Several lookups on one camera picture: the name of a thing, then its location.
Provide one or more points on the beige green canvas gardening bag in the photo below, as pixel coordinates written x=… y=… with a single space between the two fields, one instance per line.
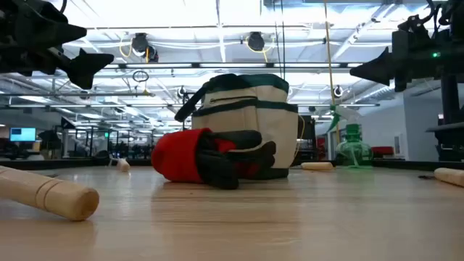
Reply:
x=246 y=119

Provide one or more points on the red black gardening gloves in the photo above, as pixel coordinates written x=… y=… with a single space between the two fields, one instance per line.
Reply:
x=177 y=156

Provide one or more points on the blue lit computer monitor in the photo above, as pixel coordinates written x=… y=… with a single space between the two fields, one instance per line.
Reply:
x=22 y=134

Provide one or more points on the black cabinet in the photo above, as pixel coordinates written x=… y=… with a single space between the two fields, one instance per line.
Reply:
x=308 y=137

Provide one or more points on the black background workstation frames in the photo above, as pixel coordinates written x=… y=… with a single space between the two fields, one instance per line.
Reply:
x=90 y=145

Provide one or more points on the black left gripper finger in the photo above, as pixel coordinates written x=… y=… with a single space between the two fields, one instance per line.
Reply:
x=88 y=67
x=58 y=30

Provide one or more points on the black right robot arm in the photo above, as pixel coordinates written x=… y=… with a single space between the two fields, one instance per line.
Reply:
x=450 y=105

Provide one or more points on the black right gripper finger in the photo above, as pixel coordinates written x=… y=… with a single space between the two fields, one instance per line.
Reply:
x=417 y=24
x=378 y=70

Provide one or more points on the red box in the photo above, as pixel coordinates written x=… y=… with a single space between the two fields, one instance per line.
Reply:
x=382 y=151

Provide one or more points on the green spray bottle white trigger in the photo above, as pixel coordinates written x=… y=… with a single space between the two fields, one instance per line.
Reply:
x=353 y=150

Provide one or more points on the long ceiling light rail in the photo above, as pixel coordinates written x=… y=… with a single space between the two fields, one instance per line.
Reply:
x=232 y=65

